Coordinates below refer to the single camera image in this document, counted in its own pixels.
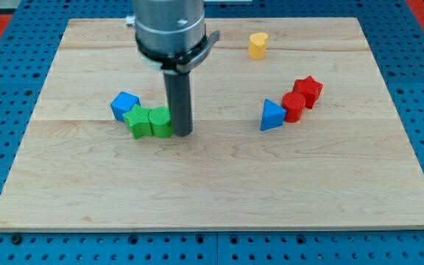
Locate blue triangle block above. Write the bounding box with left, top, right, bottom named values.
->
left=260, top=99, right=286, bottom=131

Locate red cylinder block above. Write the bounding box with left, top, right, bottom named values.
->
left=281, top=92, right=305, bottom=123

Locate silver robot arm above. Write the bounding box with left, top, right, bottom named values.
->
left=132, top=0, right=220, bottom=74

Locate wooden board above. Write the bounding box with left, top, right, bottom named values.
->
left=0, top=18, right=424, bottom=233

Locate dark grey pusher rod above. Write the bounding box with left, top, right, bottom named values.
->
left=163, top=71, right=193, bottom=136

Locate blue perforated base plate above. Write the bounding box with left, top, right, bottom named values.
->
left=0, top=0, right=424, bottom=264

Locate green star block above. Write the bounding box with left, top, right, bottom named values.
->
left=123, top=104, right=153, bottom=139

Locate blue cube block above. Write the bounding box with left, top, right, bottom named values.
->
left=110, top=91, right=141, bottom=122

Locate red star block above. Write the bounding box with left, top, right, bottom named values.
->
left=292, top=76, right=324, bottom=109

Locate yellow heart block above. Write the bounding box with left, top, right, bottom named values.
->
left=248, top=32, right=269, bottom=60

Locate green cylinder block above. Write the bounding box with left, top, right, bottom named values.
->
left=149, top=106, right=172, bottom=138

